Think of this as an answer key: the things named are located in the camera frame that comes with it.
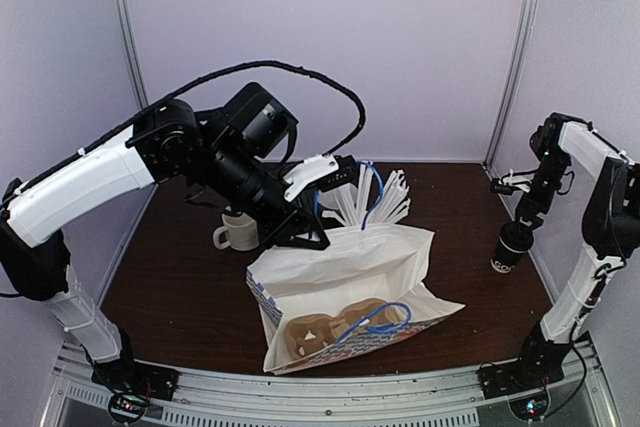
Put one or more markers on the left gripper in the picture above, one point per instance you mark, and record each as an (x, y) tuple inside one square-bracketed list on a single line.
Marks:
[(284, 231)]

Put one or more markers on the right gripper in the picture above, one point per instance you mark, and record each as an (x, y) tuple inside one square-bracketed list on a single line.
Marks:
[(525, 210)]

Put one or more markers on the black paper coffee cup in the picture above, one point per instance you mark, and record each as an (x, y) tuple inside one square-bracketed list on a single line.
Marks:
[(504, 260)]

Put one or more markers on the checkered paper takeout bag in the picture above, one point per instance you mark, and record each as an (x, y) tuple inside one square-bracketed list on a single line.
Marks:
[(385, 261)]

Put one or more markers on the brown pulp cup carrier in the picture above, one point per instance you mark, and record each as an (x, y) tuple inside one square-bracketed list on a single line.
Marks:
[(309, 334)]

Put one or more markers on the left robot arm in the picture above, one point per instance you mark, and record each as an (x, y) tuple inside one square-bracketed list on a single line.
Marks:
[(223, 149)]

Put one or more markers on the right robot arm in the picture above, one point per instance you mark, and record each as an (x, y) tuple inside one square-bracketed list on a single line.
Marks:
[(609, 226)]

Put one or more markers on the white ceramic bowl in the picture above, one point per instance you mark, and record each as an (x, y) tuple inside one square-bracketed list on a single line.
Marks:
[(342, 198)]

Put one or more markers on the white cup of straws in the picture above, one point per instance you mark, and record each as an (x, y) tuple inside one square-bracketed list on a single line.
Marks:
[(378, 201)]

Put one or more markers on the cream ribbed ceramic mug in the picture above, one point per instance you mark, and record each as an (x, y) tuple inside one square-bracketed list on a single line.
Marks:
[(239, 233)]

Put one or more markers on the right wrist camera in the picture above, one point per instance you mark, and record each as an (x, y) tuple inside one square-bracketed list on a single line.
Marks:
[(543, 139)]

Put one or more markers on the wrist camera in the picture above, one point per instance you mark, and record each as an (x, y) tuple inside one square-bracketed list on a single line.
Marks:
[(259, 122), (543, 139)]

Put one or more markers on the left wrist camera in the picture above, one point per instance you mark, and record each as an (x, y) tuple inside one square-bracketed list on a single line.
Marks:
[(259, 122)]

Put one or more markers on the right aluminium corner post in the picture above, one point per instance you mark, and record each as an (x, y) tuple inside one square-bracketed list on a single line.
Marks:
[(523, 33)]

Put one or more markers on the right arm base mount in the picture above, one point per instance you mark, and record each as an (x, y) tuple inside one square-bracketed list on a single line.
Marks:
[(522, 387)]

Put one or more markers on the aluminium front rail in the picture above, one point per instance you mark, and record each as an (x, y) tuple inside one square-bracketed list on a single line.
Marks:
[(451, 397)]

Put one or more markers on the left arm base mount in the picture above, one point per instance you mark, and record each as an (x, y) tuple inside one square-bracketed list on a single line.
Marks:
[(135, 394)]

